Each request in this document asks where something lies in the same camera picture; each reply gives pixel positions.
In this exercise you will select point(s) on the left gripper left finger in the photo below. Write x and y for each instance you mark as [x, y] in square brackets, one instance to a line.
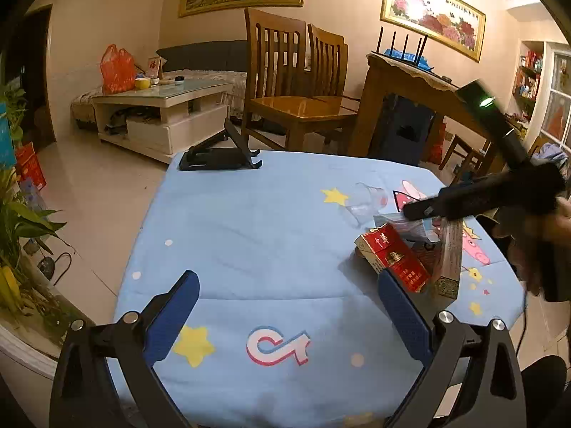
[83, 393]

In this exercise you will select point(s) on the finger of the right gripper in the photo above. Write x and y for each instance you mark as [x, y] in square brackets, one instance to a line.
[446, 202]

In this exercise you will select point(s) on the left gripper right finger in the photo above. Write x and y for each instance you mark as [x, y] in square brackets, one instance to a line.
[470, 375]

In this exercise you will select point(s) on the white tissue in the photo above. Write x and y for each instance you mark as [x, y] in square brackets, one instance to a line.
[419, 230]

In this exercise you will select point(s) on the red cigarette pack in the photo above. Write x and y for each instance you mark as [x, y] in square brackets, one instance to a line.
[384, 248]

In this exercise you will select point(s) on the clear plastic cup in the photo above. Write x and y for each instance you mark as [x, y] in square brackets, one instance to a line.
[364, 203]

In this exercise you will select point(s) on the person's hand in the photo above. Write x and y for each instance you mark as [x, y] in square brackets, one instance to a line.
[540, 238]

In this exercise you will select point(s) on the blue clothes pile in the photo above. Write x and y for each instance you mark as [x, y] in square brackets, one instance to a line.
[552, 152]

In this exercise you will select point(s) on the far wooden chair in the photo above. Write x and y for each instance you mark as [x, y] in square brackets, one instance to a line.
[474, 162]

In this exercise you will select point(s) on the wooden chair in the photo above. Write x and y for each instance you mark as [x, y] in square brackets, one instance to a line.
[474, 162]
[279, 109]
[329, 63]

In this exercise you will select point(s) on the blue plastic stool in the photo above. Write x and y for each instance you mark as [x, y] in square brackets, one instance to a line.
[409, 124]

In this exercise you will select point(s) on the lace table cover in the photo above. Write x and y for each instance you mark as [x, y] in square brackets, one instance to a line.
[379, 61]

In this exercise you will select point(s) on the black wifi router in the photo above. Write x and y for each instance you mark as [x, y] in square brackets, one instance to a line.
[414, 57]

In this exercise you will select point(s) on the green potted plant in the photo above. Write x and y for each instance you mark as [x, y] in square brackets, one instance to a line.
[23, 294]

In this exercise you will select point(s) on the blue cartoon tablecloth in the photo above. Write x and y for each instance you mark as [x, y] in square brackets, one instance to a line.
[288, 330]

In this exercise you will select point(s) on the red gift box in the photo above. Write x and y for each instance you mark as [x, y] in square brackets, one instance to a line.
[28, 166]

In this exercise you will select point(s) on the front wooden chair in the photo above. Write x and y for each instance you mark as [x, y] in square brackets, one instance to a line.
[279, 109]

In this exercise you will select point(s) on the black phone stand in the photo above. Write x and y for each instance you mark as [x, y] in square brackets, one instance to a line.
[204, 155]

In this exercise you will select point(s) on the white coffee table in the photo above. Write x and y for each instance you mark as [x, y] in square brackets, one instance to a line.
[160, 122]

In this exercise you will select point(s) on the dark sofa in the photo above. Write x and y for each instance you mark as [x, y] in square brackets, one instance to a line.
[226, 56]

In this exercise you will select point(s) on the orange plastic bag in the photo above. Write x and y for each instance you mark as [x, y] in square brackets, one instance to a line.
[118, 70]

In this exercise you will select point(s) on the flower painting gold frame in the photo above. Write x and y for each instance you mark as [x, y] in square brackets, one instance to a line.
[454, 23]

